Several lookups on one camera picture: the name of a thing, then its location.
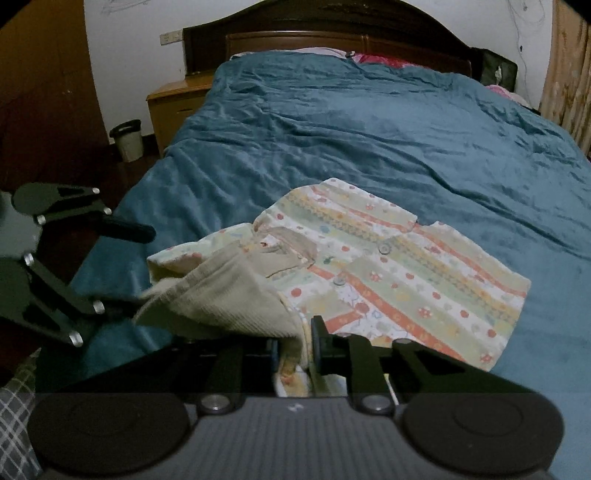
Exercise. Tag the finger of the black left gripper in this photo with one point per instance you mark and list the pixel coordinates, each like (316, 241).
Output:
(116, 309)
(122, 230)

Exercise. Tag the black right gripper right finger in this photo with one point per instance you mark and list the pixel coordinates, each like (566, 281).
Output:
(331, 357)

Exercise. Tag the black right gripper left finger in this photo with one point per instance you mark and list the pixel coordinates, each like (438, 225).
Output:
(273, 366)

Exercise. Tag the colourful patterned child shirt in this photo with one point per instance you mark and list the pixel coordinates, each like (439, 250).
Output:
(362, 263)

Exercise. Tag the small trash bin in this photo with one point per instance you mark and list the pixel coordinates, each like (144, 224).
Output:
(127, 136)

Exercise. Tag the wooden nightstand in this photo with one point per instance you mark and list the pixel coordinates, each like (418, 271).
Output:
(172, 103)

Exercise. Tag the plaid checked cloth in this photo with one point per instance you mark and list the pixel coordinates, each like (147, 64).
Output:
(18, 460)

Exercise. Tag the teal blue bed blanket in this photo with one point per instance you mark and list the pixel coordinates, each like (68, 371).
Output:
(440, 146)

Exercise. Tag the red pink pillow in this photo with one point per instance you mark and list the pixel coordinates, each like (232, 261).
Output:
(358, 58)

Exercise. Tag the dark box by headboard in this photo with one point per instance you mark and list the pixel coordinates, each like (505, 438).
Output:
(490, 68)

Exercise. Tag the dark wooden headboard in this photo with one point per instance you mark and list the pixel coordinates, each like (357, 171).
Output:
(384, 28)

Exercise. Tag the beige left curtain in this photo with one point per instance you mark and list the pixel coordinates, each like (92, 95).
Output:
(566, 93)

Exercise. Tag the white wall socket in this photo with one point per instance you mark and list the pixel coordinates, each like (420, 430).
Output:
(170, 37)

